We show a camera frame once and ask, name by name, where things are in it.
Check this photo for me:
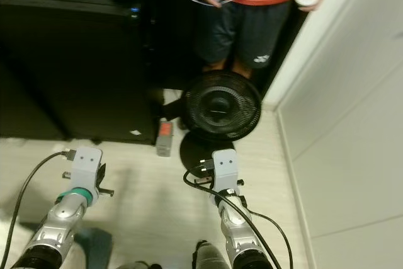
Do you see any black standing floor fan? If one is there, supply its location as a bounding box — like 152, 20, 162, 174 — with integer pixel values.
179, 70, 264, 170

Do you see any grey right robot leg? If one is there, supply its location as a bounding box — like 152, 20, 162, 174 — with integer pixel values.
192, 241, 234, 269

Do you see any low black cabinet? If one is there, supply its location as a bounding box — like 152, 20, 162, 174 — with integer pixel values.
0, 0, 166, 146

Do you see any white wardrobe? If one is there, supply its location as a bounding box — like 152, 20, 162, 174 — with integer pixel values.
262, 0, 403, 269

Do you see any person in red shirt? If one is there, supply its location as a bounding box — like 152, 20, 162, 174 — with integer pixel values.
192, 0, 334, 78

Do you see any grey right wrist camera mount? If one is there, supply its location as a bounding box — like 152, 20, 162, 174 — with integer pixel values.
211, 149, 241, 195

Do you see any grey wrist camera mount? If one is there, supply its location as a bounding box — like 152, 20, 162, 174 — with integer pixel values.
69, 148, 106, 208
211, 149, 241, 195

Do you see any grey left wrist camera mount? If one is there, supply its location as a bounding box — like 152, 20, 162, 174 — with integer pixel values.
69, 148, 106, 208

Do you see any grey power strip red switch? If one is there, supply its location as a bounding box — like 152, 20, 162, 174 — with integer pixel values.
156, 120, 174, 157

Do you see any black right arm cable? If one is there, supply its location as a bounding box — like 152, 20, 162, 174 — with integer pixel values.
183, 168, 294, 269

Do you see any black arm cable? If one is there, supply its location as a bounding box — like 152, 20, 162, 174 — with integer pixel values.
0, 151, 77, 269
183, 168, 294, 269

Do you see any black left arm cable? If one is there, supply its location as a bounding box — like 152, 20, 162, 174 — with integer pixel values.
0, 151, 77, 269

